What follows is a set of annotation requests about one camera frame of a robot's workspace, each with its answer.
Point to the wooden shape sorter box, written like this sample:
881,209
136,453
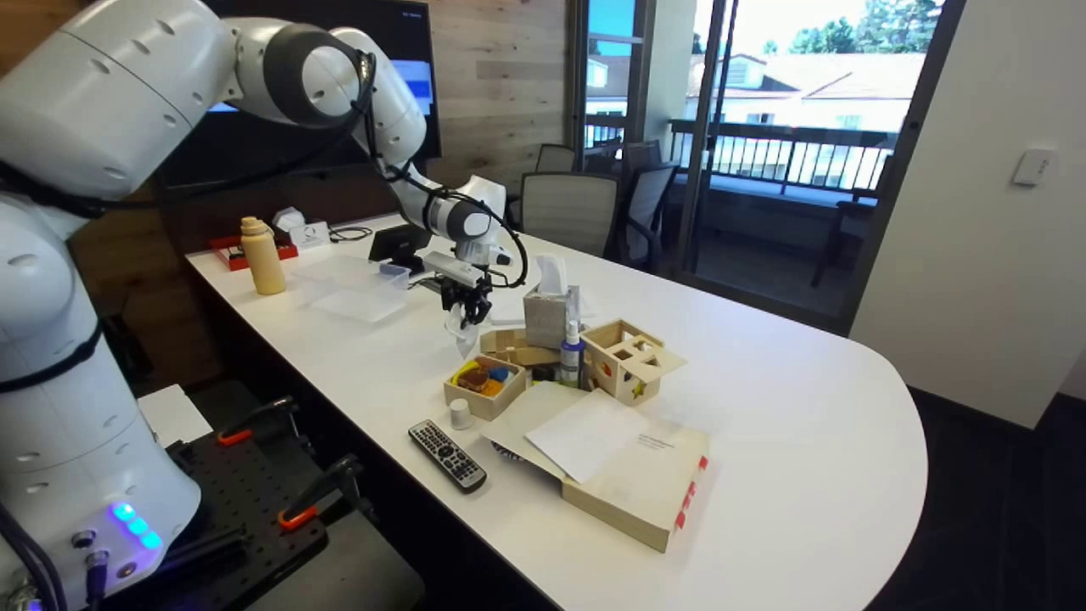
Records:
634,362

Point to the black balcony railing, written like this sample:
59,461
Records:
792,137

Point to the black tablet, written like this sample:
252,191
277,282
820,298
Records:
393,242

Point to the white paper napkin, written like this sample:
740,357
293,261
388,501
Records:
465,339

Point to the white paper sheet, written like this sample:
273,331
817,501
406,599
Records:
172,412

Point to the folded white tissue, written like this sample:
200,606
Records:
550,278

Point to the black remote control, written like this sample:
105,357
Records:
446,457

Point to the wooden tray with coloured blocks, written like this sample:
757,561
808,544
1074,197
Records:
487,384

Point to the small white cylinder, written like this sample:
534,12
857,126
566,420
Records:
460,417

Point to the small bottle with blue cap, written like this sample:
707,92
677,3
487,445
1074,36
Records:
570,362

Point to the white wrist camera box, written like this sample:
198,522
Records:
446,271

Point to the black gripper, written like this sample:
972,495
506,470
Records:
465,298

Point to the red tray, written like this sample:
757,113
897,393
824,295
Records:
233,261

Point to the tan squeeze bottle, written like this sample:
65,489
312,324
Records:
262,261

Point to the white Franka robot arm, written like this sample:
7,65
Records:
103,105

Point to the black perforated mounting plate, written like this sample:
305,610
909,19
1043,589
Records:
242,497

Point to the dark office chair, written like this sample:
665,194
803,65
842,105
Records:
651,216

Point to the grey office chair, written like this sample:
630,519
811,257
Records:
570,209

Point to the white plastic container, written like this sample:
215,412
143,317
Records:
299,229

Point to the white light switch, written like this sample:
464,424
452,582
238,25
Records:
1029,167

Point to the black TV monitor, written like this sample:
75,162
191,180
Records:
260,148

